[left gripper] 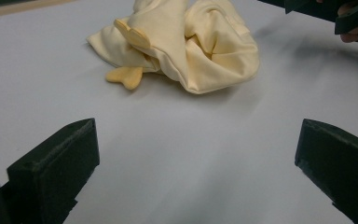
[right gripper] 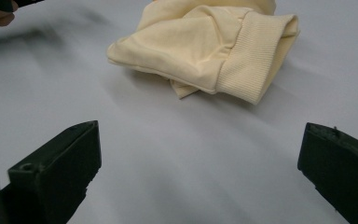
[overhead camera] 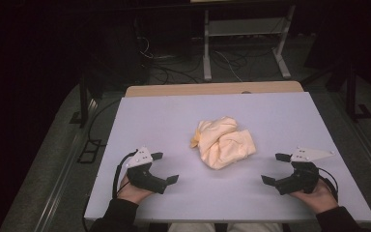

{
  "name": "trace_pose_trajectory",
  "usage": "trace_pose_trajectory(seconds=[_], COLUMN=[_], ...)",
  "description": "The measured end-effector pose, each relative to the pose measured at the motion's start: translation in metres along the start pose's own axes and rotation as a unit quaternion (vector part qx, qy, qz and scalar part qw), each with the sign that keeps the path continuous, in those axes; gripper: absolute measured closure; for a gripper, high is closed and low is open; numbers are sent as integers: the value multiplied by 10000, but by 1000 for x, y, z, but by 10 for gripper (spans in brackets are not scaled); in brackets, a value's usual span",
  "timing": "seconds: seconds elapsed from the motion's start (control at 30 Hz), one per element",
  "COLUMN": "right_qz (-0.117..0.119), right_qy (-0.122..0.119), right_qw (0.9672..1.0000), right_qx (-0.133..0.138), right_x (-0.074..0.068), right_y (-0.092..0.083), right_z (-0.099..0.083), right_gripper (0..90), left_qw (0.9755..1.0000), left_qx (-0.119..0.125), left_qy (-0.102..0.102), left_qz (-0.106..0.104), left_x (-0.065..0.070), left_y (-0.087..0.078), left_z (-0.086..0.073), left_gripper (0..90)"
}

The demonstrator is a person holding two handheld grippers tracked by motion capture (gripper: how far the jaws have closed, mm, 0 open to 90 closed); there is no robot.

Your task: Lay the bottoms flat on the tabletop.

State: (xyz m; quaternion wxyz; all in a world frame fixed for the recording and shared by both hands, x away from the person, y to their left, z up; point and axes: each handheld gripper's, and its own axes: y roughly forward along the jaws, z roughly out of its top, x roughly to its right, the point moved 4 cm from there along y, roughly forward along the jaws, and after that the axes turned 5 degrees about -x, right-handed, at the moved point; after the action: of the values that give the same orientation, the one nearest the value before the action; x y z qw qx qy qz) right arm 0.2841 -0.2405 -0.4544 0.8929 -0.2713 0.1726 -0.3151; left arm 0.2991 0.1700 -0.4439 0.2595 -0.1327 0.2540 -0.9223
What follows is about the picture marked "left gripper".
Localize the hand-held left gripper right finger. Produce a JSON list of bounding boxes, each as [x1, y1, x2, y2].
[[294, 118, 358, 224]]

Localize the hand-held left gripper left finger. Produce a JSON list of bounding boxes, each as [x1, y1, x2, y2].
[[0, 118, 101, 224]]

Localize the pale yellow baby pants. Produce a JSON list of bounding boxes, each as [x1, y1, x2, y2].
[[86, 0, 260, 95]]

